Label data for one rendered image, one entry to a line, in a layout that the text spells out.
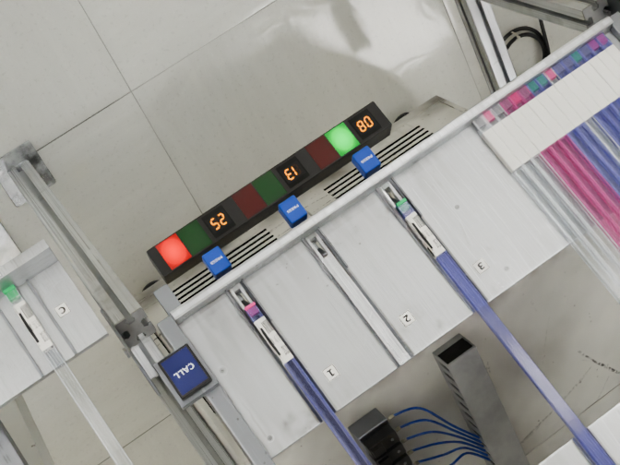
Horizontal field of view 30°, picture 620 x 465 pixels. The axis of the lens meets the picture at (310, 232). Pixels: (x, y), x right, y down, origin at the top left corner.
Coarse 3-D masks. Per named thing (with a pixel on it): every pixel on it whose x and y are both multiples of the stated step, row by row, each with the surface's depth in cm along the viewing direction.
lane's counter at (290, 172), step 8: (296, 160) 142; (280, 168) 142; (288, 168) 142; (296, 168) 142; (304, 168) 142; (288, 176) 142; (296, 176) 142; (304, 176) 142; (288, 184) 141; (296, 184) 141
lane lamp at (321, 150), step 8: (312, 144) 143; (320, 144) 143; (328, 144) 143; (312, 152) 143; (320, 152) 143; (328, 152) 143; (336, 152) 143; (320, 160) 142; (328, 160) 142; (320, 168) 142
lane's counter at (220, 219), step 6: (216, 210) 140; (222, 210) 140; (204, 216) 140; (210, 216) 140; (216, 216) 140; (222, 216) 140; (228, 216) 140; (204, 222) 140; (210, 222) 140; (216, 222) 140; (222, 222) 140; (228, 222) 140; (210, 228) 139; (216, 228) 139; (222, 228) 139; (228, 228) 139; (216, 234) 139
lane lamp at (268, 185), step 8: (264, 176) 141; (272, 176) 141; (256, 184) 141; (264, 184) 141; (272, 184) 141; (280, 184) 141; (264, 192) 141; (272, 192) 141; (280, 192) 141; (272, 200) 140
